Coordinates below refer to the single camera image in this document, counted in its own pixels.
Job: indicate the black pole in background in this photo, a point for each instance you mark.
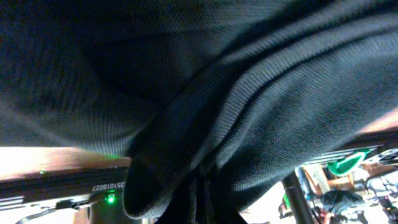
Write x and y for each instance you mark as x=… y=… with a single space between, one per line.
x=298 y=204

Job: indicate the black t-shirt with white logo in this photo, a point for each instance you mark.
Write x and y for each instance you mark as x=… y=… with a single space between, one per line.
x=213 y=101

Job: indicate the wooden furniture in background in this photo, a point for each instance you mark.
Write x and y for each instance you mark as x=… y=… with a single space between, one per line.
x=319 y=180

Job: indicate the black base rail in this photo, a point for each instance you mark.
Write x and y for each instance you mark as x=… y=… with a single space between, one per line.
x=52 y=188

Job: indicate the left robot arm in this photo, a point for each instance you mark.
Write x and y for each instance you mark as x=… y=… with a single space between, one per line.
x=107 y=208

